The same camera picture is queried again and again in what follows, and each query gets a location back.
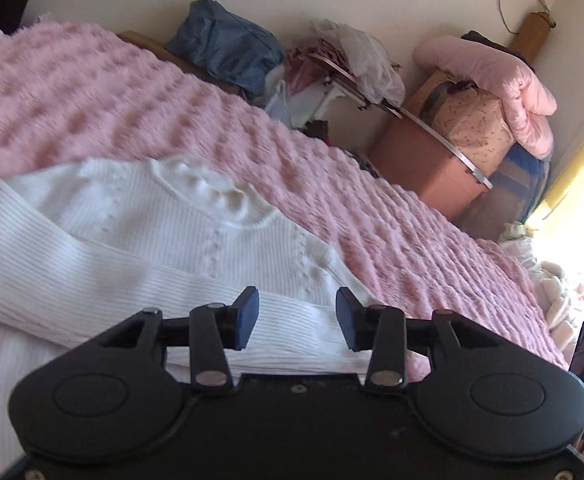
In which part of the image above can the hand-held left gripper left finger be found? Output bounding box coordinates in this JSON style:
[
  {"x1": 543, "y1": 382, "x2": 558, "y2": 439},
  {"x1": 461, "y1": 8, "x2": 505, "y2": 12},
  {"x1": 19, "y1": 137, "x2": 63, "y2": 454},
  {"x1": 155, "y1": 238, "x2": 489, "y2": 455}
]
[{"x1": 89, "y1": 286, "x2": 260, "y2": 393}]

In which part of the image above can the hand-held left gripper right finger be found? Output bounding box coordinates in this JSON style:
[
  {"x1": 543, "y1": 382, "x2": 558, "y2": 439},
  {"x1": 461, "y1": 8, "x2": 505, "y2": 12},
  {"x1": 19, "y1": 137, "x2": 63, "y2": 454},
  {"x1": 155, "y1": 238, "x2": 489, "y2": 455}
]
[{"x1": 336, "y1": 287, "x2": 510, "y2": 390}]

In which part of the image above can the white knit sweater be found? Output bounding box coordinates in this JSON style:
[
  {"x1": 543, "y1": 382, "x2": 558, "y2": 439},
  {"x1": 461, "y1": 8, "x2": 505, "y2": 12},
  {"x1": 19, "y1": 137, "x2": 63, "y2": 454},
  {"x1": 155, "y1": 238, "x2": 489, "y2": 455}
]
[{"x1": 0, "y1": 156, "x2": 433, "y2": 471}]

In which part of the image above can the white plush blanket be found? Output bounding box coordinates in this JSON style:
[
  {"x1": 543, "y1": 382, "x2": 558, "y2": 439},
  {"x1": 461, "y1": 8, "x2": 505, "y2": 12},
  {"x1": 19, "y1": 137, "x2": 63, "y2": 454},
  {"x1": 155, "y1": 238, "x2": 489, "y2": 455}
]
[{"x1": 502, "y1": 222, "x2": 584, "y2": 356}]

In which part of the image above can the pink fluffy blanket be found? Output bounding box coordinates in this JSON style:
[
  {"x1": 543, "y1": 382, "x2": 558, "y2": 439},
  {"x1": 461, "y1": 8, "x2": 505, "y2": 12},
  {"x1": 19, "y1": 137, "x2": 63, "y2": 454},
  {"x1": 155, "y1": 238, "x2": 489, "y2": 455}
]
[{"x1": 0, "y1": 22, "x2": 572, "y2": 376}]

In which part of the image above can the pink cabinet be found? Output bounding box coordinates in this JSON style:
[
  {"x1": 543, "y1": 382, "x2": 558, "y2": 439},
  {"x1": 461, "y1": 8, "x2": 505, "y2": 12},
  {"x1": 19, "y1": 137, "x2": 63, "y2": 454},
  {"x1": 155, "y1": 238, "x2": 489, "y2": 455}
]
[{"x1": 369, "y1": 105, "x2": 493, "y2": 221}]

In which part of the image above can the yellow curtain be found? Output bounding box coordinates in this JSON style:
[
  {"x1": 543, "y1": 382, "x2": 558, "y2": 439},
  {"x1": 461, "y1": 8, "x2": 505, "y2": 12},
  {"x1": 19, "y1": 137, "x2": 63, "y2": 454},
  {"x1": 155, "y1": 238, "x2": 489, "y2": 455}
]
[{"x1": 526, "y1": 115, "x2": 584, "y2": 241}]

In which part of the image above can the dark brown plush toy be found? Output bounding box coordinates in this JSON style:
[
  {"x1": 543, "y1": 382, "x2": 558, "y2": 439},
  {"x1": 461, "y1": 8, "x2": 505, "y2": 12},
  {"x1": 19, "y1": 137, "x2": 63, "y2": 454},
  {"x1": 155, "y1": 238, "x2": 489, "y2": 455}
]
[{"x1": 304, "y1": 120, "x2": 337, "y2": 146}]

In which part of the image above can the blue striped bag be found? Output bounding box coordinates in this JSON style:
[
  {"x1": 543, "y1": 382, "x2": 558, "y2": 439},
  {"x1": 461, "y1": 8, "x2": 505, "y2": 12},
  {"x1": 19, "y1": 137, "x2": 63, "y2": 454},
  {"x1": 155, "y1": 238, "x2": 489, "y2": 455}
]
[{"x1": 459, "y1": 145, "x2": 552, "y2": 241}]

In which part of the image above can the small white plastic bag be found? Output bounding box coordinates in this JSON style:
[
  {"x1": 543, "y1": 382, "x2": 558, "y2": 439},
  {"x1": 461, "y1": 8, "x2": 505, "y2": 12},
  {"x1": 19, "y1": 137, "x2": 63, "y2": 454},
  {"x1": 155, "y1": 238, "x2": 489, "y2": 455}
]
[{"x1": 264, "y1": 80, "x2": 297, "y2": 126}]

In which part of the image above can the floral storage bag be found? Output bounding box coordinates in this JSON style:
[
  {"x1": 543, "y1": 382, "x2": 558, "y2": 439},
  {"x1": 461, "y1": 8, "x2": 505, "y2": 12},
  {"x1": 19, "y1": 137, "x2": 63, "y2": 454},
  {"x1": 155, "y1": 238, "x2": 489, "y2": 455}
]
[{"x1": 412, "y1": 70, "x2": 517, "y2": 178}]

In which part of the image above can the pink crumpled cloth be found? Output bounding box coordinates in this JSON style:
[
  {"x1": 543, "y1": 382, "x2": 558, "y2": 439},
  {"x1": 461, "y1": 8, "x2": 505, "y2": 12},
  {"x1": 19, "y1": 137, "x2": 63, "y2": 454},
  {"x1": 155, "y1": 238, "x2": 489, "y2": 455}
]
[{"x1": 284, "y1": 40, "x2": 357, "y2": 96}]

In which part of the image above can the large translucent plastic bag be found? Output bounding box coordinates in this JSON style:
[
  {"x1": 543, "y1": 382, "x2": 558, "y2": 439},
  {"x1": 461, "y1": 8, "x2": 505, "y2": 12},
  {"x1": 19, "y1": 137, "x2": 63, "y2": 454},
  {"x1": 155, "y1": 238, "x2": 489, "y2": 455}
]
[{"x1": 312, "y1": 17, "x2": 407, "y2": 107}]

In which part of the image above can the blue duffel bag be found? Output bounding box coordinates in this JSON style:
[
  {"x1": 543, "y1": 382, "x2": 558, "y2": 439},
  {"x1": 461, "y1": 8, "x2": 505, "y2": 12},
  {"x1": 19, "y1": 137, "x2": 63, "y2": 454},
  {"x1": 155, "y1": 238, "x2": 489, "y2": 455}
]
[{"x1": 164, "y1": 0, "x2": 287, "y2": 98}]

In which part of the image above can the pink padded jacket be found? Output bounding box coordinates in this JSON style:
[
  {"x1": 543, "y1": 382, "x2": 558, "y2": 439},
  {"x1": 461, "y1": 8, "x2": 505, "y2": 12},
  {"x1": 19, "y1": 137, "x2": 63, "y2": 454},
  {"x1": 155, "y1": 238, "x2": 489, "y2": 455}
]
[{"x1": 414, "y1": 35, "x2": 558, "y2": 161}]

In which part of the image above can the dark cloth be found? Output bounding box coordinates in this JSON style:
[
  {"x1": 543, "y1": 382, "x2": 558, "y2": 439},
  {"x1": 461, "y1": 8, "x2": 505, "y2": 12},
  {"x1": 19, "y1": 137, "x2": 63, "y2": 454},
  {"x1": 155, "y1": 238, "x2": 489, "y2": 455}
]
[{"x1": 460, "y1": 30, "x2": 537, "y2": 73}]

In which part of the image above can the rolled bamboo mat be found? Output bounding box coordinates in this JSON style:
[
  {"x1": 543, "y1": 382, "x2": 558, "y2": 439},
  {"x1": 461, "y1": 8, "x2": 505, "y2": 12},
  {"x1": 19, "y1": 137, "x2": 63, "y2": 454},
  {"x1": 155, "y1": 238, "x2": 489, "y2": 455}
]
[{"x1": 514, "y1": 10, "x2": 556, "y2": 63}]

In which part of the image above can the white wall cable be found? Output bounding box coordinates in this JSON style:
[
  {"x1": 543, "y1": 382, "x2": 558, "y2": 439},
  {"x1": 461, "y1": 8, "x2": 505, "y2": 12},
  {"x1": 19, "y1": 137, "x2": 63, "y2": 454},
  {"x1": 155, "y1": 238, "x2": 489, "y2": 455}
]
[{"x1": 496, "y1": 0, "x2": 522, "y2": 36}]

